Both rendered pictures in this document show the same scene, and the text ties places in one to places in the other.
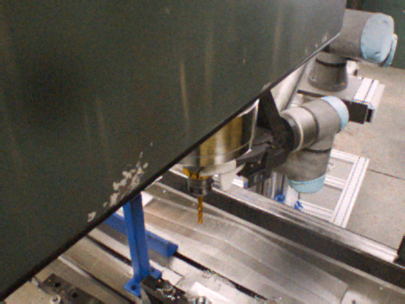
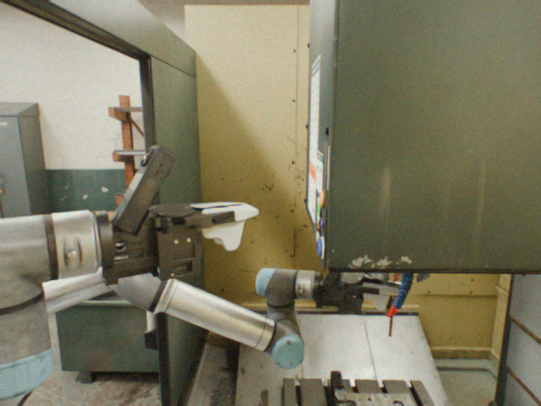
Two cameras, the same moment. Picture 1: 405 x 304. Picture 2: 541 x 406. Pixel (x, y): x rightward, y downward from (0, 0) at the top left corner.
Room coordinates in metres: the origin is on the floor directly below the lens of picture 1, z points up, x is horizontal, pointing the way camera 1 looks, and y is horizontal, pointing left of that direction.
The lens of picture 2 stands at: (1.25, 0.61, 1.82)
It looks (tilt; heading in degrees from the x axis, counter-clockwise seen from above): 13 degrees down; 237
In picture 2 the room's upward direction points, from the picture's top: straight up
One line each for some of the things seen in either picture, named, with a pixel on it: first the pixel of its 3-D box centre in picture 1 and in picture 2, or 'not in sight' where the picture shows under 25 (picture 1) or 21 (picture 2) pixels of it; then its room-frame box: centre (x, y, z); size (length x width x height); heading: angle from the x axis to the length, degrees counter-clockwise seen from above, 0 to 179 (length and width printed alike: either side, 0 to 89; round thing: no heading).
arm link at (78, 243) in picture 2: not in sight; (79, 244); (1.19, 0.11, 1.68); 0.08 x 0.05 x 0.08; 86
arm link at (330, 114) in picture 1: (317, 120); (279, 284); (0.68, -0.22, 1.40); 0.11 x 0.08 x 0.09; 128
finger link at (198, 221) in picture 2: not in sight; (200, 219); (1.05, 0.14, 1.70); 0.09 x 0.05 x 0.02; 176
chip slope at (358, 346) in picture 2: not in sight; (339, 372); (0.13, -0.55, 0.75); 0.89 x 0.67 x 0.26; 146
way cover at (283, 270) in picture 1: (219, 261); not in sight; (0.94, -0.05, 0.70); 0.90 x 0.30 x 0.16; 56
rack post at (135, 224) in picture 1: (137, 242); not in sight; (0.70, 0.16, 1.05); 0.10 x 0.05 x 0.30; 146
